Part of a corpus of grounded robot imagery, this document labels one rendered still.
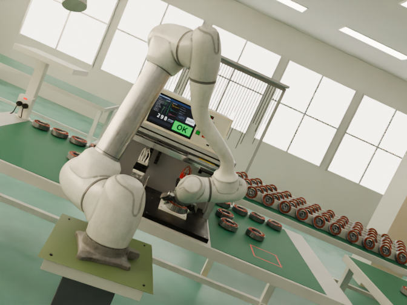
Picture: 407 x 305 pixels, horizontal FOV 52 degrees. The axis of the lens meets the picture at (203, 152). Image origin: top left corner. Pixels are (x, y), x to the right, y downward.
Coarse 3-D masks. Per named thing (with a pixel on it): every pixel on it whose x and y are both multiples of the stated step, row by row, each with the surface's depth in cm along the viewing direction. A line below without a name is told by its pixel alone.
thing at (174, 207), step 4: (168, 204) 195; (172, 204) 194; (176, 204) 200; (168, 208) 195; (172, 208) 194; (176, 208) 194; (180, 208) 194; (184, 208) 196; (176, 212) 195; (180, 212) 195; (184, 212) 196
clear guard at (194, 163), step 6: (192, 156) 215; (198, 156) 224; (192, 162) 201; (198, 162) 205; (204, 162) 213; (210, 162) 222; (186, 168) 198; (192, 168) 199; (198, 168) 200; (210, 168) 203; (216, 168) 211; (192, 174) 197; (198, 174) 198; (204, 174) 200
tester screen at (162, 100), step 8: (160, 96) 219; (160, 104) 220; (168, 104) 220; (176, 104) 220; (152, 112) 220; (160, 112) 220; (168, 112) 221; (176, 112) 221; (184, 112) 221; (152, 120) 221; (168, 120) 221; (176, 120) 221; (168, 128) 222
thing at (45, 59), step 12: (24, 48) 241; (48, 60) 242; (60, 60) 266; (36, 72) 269; (72, 72) 243; (84, 72) 267; (36, 84) 270; (24, 96) 267; (36, 96) 276; (24, 108) 266
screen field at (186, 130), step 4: (176, 124) 222; (180, 124) 222; (172, 128) 222; (176, 128) 222; (180, 128) 222; (184, 128) 222; (188, 128) 222; (192, 128) 222; (180, 132) 222; (184, 132) 222; (188, 132) 222; (188, 136) 223
